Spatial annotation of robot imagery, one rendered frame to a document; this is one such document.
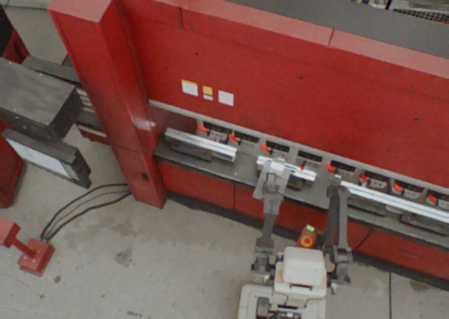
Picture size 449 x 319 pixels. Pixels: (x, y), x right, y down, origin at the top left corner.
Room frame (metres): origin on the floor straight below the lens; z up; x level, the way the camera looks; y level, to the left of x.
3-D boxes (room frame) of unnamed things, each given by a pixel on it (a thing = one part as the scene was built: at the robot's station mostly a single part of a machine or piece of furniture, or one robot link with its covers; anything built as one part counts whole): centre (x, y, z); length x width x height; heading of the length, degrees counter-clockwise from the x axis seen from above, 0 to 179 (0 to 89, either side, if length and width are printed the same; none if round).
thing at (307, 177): (1.36, -0.40, 0.92); 0.39 x 0.06 x 0.10; 70
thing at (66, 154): (1.24, 0.99, 1.42); 0.45 x 0.12 x 0.36; 66
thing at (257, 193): (1.24, -0.30, 1.00); 0.26 x 0.18 x 0.01; 160
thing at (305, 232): (0.90, -0.58, 0.75); 0.20 x 0.16 x 0.18; 62
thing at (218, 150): (1.56, 0.17, 0.92); 0.50 x 0.06 x 0.10; 70
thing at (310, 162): (1.32, -0.52, 1.26); 0.15 x 0.09 x 0.17; 70
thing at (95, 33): (1.87, 0.51, 1.15); 0.85 x 0.25 x 2.30; 160
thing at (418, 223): (0.98, -1.28, 0.89); 0.30 x 0.05 x 0.03; 70
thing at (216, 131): (1.52, 0.05, 1.26); 0.15 x 0.09 x 0.17; 70
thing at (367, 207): (1.12, -0.90, 0.89); 0.30 x 0.05 x 0.03; 70
